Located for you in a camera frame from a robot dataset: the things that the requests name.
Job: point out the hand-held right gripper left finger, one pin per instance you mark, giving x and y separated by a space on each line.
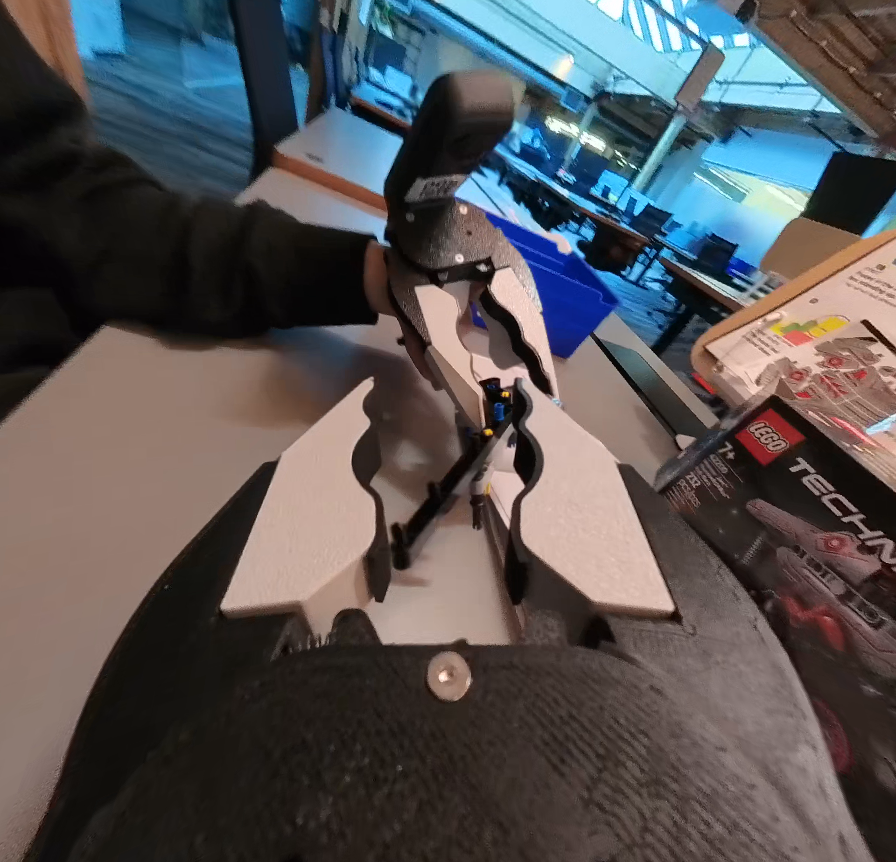
301 526

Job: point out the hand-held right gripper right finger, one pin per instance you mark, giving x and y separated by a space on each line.
595 526

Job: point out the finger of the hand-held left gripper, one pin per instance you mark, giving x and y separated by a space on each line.
441 330
521 316

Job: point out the black toy brick beam assembly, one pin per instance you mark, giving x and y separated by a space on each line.
437 498

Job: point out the person's left hand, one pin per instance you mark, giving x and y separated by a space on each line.
378 281

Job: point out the blue bin with white label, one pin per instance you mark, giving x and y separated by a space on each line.
574 302

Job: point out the white side table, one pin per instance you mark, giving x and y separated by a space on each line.
336 148

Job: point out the dark toy brick set box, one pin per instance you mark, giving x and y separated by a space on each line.
805 526

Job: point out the instruction sheet on board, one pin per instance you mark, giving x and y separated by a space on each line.
742 310

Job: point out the printed instruction sheet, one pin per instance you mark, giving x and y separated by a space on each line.
805 358

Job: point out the tan rounded board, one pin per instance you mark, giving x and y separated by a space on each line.
805 246

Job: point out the hanging sign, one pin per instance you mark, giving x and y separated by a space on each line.
700 78

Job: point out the black panel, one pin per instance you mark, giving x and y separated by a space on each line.
854 190

